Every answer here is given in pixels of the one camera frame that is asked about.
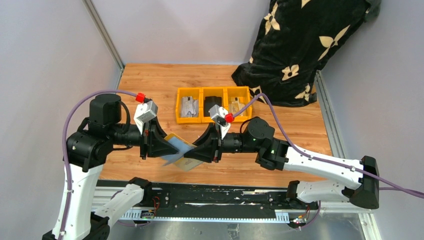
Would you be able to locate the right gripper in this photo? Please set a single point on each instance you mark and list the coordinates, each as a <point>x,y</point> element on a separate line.
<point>209,145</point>

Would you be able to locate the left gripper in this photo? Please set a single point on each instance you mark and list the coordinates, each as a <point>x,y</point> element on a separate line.
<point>152,140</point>

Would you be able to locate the yellow leather card holder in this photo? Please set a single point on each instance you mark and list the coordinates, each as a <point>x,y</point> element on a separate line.
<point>178,160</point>

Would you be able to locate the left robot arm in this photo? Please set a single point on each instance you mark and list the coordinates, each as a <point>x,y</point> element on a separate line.
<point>85,153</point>

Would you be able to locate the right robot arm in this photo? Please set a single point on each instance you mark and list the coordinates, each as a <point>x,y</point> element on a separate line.
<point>346,180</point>

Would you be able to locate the silver cards in bin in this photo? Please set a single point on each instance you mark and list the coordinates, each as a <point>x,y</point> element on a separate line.
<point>189,107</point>

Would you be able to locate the black cards in bin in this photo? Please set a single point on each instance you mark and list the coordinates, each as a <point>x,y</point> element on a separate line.
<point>209,102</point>

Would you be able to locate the left yellow bin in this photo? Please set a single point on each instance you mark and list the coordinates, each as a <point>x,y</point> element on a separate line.
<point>195,92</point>

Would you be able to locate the yellow bin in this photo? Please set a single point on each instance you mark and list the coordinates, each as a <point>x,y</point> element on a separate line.
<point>195,92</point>
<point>211,91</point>
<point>240,91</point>

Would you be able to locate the middle yellow bin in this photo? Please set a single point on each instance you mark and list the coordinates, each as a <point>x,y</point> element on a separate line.
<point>211,91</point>

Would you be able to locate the right yellow bin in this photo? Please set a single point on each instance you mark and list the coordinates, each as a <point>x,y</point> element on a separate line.
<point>240,91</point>

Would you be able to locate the black floral blanket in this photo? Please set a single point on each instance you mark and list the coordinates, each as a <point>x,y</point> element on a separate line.
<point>295,40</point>

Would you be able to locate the aluminium frame post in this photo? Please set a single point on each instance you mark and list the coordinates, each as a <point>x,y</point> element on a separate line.
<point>97,20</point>

